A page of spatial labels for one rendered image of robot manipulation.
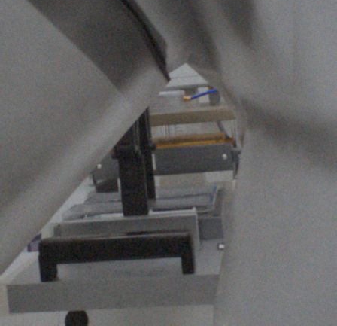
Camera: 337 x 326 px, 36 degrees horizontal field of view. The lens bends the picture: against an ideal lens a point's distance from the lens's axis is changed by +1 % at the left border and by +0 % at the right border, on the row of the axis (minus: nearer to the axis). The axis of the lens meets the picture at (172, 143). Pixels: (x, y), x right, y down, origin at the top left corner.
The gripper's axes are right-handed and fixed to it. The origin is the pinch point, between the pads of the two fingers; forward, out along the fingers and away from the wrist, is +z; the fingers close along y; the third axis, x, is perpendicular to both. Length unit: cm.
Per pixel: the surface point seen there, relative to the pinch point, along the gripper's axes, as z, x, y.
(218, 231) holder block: 5.5, 9.5, 3.7
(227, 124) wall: -2, 10, -84
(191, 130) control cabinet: -3.4, 3.1, -46.1
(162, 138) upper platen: -3.3, -0.6, -28.7
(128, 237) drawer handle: 2.7, 1.5, 14.8
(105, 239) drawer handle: 2.8, -0.7, 14.9
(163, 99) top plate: -10.4, 0.5, -26.5
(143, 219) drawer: 2.6, 1.8, 8.0
